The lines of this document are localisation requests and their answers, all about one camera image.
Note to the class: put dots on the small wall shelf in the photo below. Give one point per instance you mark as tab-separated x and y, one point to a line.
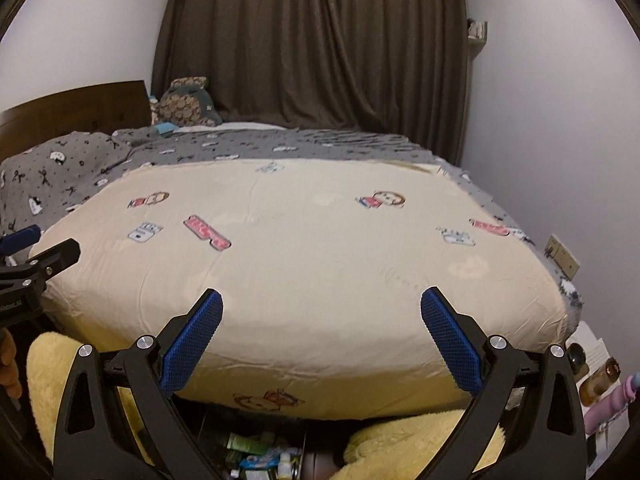
477	35

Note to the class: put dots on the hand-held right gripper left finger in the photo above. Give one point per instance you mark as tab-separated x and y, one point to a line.
195	340

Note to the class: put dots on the blue white tube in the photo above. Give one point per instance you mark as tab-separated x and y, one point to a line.
260	460

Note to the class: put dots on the brown round jar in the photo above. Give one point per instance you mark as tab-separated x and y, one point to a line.
320	466

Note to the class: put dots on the small white bottle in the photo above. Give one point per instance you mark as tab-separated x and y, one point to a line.
285	462

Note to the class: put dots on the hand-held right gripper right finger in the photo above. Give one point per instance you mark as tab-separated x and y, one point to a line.
450	340

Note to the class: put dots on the small blue card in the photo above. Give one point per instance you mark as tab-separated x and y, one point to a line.
164	128

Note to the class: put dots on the light green box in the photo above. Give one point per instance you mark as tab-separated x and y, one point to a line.
242	442

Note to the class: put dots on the wooden headboard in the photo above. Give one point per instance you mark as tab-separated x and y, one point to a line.
75	110

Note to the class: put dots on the person's left hand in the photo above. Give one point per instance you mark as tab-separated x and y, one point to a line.
7	360

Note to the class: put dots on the patterned plush toy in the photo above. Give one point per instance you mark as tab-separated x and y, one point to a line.
185	102

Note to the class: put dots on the grey printed bed sheet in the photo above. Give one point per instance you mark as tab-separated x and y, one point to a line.
50	175

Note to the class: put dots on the dark brown curtain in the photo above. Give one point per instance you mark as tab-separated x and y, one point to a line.
310	45

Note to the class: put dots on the pink plastic object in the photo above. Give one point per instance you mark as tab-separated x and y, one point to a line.
615	401

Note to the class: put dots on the cream cartoon print quilt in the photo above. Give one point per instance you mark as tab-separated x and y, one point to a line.
310	270

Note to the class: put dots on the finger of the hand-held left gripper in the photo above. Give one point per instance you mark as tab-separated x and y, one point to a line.
21	237
57	255

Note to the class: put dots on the yellow fleece blanket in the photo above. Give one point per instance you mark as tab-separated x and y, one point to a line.
50	360

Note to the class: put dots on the dark round bottle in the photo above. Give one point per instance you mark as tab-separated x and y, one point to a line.
578	357

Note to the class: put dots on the amber glass bottle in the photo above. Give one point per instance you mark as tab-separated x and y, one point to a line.
602	377

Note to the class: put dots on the white paper box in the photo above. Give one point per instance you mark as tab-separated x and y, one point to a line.
595	345

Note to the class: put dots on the wall socket plate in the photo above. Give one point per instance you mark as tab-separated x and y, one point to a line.
562	256

